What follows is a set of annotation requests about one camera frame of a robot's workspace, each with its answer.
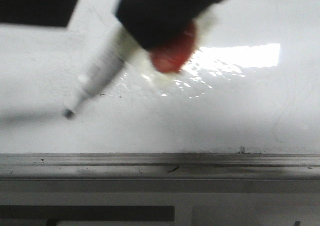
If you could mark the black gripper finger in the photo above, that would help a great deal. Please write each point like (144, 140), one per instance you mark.
(152, 22)
(46, 13)

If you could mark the white black whiteboard marker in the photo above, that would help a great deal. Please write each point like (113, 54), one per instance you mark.
(124, 76)

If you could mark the white whiteboard with aluminium frame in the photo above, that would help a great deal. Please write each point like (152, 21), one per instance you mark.
(260, 119)

